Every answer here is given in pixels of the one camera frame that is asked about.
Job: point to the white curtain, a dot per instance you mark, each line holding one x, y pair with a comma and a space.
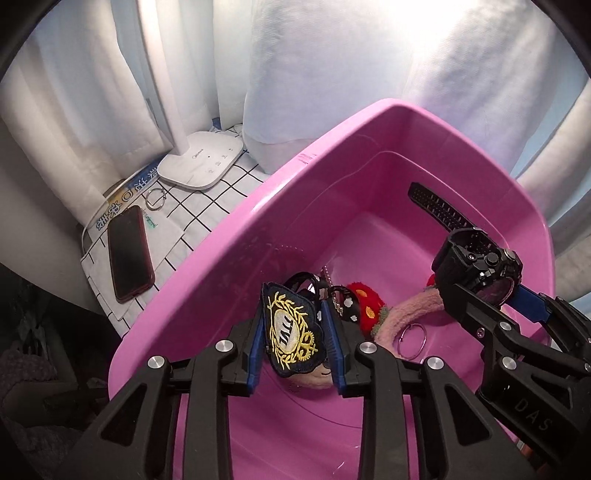
323, 69

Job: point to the dark red smartphone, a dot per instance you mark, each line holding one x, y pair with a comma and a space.
129, 254

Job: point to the dark cloth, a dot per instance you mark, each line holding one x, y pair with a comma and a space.
27, 378

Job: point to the white grid tablecloth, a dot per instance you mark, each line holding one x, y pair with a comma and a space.
221, 194

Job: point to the white desk lamp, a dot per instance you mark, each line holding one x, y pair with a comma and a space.
203, 161

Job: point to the black embroidered badge bow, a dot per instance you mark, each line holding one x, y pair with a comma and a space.
291, 332

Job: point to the pink plastic tub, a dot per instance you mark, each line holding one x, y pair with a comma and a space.
369, 184

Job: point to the black wrist watch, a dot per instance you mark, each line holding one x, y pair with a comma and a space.
480, 263

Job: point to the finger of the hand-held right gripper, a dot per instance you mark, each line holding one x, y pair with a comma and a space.
471, 318
531, 305

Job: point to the white blue printed packet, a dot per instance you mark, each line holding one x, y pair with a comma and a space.
120, 196

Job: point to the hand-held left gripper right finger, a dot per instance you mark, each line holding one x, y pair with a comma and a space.
337, 364

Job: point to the beige plush hair clip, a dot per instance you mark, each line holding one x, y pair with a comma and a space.
318, 378

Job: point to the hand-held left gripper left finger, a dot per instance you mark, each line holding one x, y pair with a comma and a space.
253, 369

